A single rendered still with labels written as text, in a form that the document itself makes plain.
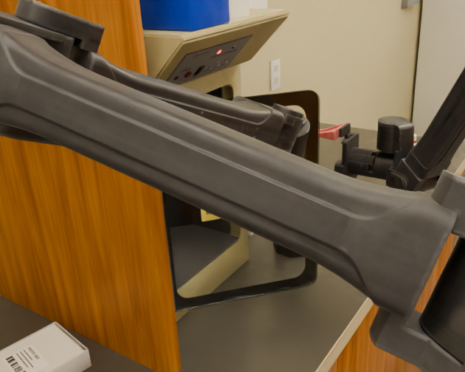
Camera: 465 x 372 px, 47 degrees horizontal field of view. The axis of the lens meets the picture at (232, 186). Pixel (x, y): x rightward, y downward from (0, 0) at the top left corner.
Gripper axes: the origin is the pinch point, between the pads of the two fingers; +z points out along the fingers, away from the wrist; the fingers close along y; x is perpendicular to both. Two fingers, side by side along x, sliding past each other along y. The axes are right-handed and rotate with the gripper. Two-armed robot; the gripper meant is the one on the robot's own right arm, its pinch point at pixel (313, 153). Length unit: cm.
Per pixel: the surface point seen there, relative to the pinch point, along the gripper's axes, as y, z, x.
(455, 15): -3, 33, -270
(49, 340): -22, 26, 56
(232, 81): 17.7, 12.0, 12.4
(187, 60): 26.9, 3.6, 36.3
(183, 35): 31, 1, 40
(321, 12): 15, 56, -122
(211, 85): 18.6, 11.9, 19.5
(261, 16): 31.2, 0.6, 18.9
